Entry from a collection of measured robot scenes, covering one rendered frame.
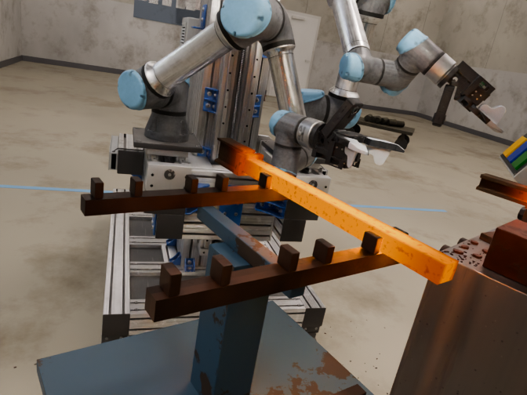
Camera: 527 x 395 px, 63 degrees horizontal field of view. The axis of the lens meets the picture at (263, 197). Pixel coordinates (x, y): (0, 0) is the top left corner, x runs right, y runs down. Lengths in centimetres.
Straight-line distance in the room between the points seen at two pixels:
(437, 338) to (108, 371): 49
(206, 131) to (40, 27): 985
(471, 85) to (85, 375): 109
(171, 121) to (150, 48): 982
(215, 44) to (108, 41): 1008
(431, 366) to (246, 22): 86
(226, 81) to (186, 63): 35
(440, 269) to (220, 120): 126
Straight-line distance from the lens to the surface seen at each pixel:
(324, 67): 1239
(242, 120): 164
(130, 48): 1127
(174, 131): 148
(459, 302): 72
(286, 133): 113
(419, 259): 48
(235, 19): 116
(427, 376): 80
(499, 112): 130
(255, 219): 164
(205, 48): 123
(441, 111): 129
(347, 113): 103
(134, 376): 65
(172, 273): 34
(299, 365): 71
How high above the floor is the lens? 116
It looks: 19 degrees down
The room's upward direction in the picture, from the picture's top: 10 degrees clockwise
